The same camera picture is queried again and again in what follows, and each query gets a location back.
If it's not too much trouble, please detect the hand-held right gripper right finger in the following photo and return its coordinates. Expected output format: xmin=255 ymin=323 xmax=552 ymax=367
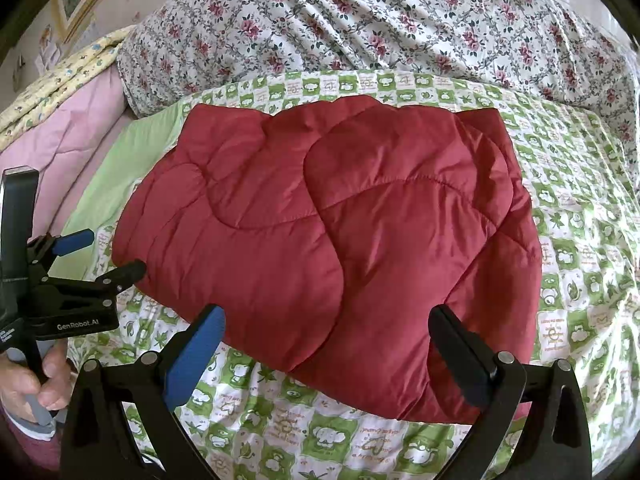
xmin=429 ymin=304 xmax=593 ymax=480

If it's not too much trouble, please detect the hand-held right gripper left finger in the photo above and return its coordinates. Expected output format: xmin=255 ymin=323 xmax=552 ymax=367
xmin=59 ymin=304 xmax=227 ymax=480

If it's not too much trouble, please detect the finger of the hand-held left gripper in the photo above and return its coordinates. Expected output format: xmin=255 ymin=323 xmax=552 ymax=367
xmin=49 ymin=229 xmax=96 ymax=262
xmin=47 ymin=259 xmax=147 ymax=301

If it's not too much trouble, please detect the red padded jacket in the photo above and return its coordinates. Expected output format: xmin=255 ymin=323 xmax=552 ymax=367
xmin=111 ymin=94 xmax=543 ymax=426

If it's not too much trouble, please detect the person's left forearm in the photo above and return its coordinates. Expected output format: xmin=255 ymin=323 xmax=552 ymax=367
xmin=0 ymin=409 xmax=67 ymax=472

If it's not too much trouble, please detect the person's left hand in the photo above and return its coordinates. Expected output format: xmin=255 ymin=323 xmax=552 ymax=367
xmin=0 ymin=342 xmax=69 ymax=424

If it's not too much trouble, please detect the pink quilt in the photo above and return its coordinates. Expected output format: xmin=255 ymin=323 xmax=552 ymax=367
xmin=0 ymin=72 xmax=146 ymax=241

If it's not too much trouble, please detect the yellow patterned quilt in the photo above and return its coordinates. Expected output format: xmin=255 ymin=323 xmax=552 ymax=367
xmin=0 ymin=25 xmax=138 ymax=131

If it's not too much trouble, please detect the green checked bed sheet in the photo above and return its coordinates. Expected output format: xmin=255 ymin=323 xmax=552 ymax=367
xmin=52 ymin=70 xmax=640 ymax=480

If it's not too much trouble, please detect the floral quilt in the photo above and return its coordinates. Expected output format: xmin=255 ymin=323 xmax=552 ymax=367
xmin=116 ymin=0 xmax=640 ymax=161

